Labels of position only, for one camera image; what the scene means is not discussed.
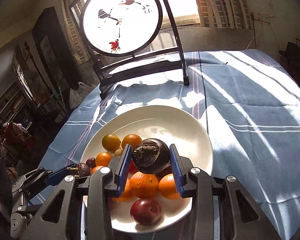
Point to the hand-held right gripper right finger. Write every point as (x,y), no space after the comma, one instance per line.
(177,172)

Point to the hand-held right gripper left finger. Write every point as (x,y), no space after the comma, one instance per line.
(123,171)

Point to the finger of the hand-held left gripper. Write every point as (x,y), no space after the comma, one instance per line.
(58,174)
(33,175)

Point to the dark wrinkled passion fruit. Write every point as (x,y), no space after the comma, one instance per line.
(165,172)

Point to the small pale round fruit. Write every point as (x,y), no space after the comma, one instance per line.
(118,152)

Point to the dark mangosteen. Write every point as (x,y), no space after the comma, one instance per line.
(82,169)
(151,156)

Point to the yellow-green citrus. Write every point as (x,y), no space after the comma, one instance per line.
(111,142)

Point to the small dark plum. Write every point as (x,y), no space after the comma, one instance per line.
(90,162)

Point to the large red plum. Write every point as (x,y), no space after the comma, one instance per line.
(145,211)

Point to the white ceramic plate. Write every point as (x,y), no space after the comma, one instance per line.
(165,125)

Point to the red patterned cloth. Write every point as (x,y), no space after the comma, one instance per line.
(13,132)

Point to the blue striped tablecloth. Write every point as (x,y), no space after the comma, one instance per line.
(252,142)

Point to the white plastic bag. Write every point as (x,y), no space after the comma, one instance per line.
(76,95)

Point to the checked curtain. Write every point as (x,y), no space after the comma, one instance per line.
(215,5)
(72,30)

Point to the round painted screen on stand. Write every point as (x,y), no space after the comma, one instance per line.
(120,17)

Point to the black hat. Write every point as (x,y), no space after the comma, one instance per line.
(295,53)

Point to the window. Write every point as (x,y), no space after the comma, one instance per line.
(180,2)

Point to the wall power socket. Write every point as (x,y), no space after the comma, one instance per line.
(262,17)

